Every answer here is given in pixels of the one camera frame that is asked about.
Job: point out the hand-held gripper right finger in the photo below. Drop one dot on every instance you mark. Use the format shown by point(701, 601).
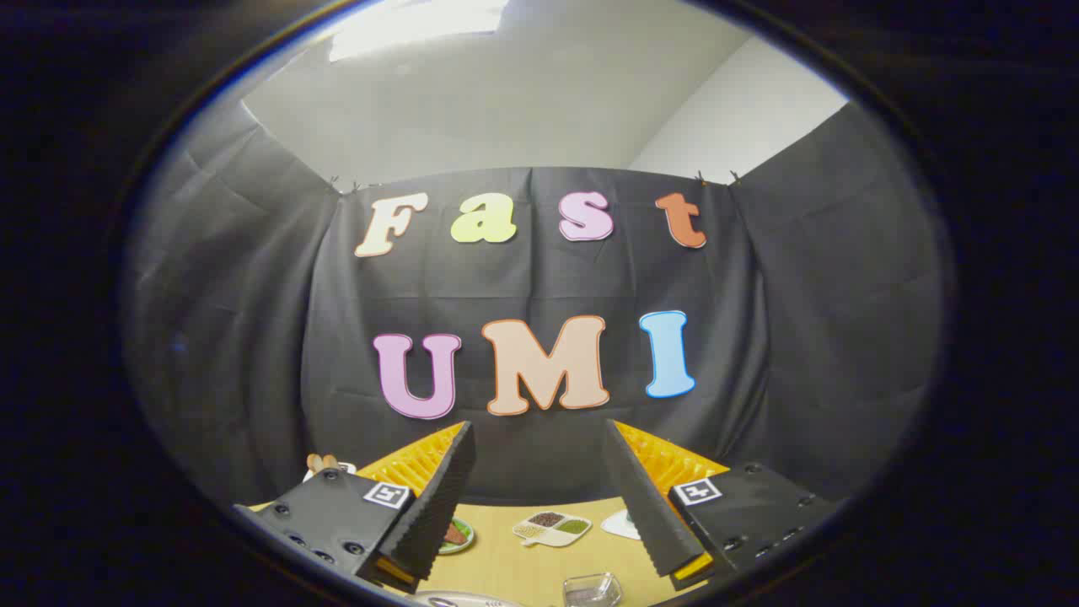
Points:
point(641, 497)

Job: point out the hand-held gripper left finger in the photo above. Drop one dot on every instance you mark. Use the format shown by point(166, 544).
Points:
point(438, 497)

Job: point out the white square coaster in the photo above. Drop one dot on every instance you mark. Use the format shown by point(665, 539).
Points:
point(620, 524)

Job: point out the brown meat pieces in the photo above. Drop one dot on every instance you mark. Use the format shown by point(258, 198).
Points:
point(455, 534)

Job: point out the pale green food plate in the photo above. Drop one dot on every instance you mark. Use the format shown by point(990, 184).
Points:
point(464, 546)

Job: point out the green mung beans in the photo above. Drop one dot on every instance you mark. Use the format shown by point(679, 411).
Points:
point(573, 526)

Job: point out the white divided dish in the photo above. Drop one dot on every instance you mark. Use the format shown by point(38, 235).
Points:
point(556, 537)

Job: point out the yellow soybeans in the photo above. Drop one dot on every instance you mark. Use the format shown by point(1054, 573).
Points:
point(528, 531)

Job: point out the dark red beans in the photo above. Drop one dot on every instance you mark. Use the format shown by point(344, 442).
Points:
point(546, 519)

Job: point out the cream toaster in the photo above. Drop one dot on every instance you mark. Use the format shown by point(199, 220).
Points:
point(346, 466)

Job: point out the large white plate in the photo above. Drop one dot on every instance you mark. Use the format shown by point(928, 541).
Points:
point(472, 600)

